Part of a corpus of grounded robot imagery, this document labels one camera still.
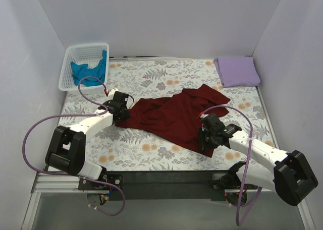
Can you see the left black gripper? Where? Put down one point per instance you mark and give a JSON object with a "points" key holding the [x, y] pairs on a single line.
{"points": [[123, 114]]}

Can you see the white plastic basket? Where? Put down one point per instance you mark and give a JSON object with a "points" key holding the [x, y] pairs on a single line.
{"points": [[89, 54]]}

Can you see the aluminium front rail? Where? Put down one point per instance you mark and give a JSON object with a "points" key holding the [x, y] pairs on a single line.
{"points": [[50, 183]]}

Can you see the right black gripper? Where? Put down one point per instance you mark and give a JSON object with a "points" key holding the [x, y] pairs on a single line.
{"points": [[205, 141]]}

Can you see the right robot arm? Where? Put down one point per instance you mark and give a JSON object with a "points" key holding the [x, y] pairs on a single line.
{"points": [[286, 173]]}

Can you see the teal t-shirt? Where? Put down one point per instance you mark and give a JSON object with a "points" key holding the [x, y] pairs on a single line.
{"points": [[87, 76]]}

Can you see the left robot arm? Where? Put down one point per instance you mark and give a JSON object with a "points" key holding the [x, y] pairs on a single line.
{"points": [[67, 147]]}

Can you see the folded purple t-shirt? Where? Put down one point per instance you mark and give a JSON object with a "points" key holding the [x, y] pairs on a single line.
{"points": [[237, 71]]}

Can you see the dark red t-shirt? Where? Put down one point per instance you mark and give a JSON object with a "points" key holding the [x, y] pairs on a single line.
{"points": [[175, 118]]}

